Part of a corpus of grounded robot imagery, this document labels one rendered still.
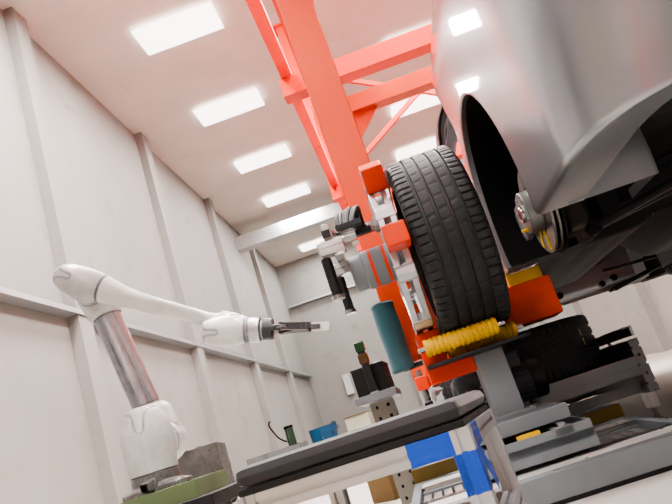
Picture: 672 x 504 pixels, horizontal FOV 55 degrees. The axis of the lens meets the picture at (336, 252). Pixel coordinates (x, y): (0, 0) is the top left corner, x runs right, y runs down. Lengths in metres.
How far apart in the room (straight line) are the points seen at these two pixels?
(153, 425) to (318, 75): 1.71
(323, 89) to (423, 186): 1.10
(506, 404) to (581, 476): 0.44
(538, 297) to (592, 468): 1.01
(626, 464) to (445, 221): 0.82
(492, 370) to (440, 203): 0.59
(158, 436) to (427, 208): 1.11
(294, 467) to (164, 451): 1.28
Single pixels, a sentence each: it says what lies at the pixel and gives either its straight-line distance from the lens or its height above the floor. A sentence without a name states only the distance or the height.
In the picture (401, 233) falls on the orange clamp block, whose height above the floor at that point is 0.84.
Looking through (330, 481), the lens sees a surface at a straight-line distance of 0.95.
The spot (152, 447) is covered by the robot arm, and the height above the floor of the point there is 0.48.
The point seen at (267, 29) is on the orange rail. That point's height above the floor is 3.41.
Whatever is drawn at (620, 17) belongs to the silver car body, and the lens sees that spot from 1.51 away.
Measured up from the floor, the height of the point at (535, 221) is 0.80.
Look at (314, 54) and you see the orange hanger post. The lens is 3.14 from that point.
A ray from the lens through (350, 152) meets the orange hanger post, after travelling 2.90.
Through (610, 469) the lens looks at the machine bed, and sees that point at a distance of 1.91.
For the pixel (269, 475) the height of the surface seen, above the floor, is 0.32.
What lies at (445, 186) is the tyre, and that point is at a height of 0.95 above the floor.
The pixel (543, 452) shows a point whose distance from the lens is 2.02.
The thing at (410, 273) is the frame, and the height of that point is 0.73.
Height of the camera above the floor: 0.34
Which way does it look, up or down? 15 degrees up
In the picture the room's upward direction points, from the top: 18 degrees counter-clockwise
